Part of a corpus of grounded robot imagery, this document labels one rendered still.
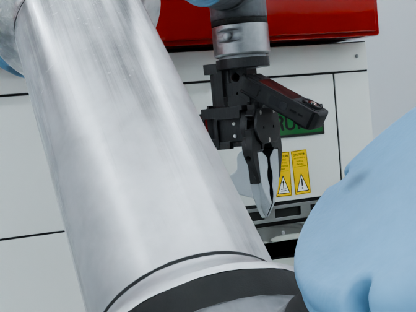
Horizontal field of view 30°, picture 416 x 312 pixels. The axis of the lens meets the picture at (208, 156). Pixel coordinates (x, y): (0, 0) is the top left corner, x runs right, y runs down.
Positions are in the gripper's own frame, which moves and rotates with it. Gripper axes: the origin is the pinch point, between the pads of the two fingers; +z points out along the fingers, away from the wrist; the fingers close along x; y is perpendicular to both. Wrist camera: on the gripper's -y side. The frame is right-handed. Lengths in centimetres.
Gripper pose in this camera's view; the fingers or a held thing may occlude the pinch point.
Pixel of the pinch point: (269, 207)
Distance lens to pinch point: 103.7
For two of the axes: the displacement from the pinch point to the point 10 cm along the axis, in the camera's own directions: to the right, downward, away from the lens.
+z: 0.9, 9.9, 0.6
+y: -8.7, 0.5, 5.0
